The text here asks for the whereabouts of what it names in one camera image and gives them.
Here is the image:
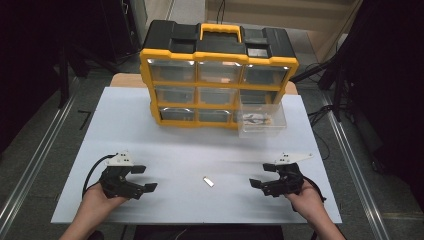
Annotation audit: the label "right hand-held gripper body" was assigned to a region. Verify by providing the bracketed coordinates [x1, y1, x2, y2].
[261, 152, 314, 198]

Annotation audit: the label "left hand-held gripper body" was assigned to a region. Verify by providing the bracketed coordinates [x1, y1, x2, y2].
[98, 150, 141, 201]

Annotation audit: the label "clear plastic parts drawer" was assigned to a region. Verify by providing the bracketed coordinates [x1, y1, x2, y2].
[236, 102, 288, 139]

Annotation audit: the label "yellow black drawer organizer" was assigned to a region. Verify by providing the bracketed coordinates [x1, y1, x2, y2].
[139, 19, 300, 131]

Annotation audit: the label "person's right hand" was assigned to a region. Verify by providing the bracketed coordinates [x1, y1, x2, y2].
[284, 179, 324, 219]

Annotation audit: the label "person's left hand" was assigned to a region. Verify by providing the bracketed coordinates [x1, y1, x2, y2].
[81, 182, 130, 219]

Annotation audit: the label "white table board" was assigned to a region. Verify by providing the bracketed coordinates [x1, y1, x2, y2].
[50, 86, 343, 225]

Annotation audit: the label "pile of small metal parts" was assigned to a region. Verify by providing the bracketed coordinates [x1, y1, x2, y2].
[242, 112, 272, 126]

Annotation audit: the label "person's dark clothing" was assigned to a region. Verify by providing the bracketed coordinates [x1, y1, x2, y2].
[132, 224, 285, 240]

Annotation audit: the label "wooden table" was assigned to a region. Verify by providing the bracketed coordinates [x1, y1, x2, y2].
[109, 72, 299, 96]

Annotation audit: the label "grid of clear closed drawers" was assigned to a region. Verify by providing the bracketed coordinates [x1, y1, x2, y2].
[147, 58, 290, 123]

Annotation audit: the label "black metal stand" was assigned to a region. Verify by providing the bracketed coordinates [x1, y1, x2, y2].
[57, 44, 72, 110]
[289, 49, 351, 124]

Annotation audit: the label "dark computer case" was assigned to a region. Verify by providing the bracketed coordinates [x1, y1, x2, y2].
[99, 0, 142, 65]

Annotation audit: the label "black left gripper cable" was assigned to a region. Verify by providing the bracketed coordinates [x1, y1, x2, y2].
[81, 153, 118, 198]

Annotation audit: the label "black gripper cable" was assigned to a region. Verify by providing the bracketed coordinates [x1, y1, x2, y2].
[291, 175, 327, 213]
[81, 153, 118, 198]

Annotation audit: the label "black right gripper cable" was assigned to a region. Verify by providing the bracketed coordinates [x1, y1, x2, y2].
[291, 175, 327, 213]

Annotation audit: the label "aluminium floor rail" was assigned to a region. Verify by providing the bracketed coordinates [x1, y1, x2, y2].
[0, 75, 80, 231]
[318, 89, 392, 240]

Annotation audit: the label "black floor cables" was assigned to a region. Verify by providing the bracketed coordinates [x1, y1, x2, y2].
[306, 61, 335, 162]

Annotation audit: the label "black hanging cable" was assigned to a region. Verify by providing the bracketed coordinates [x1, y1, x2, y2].
[215, 0, 227, 25]

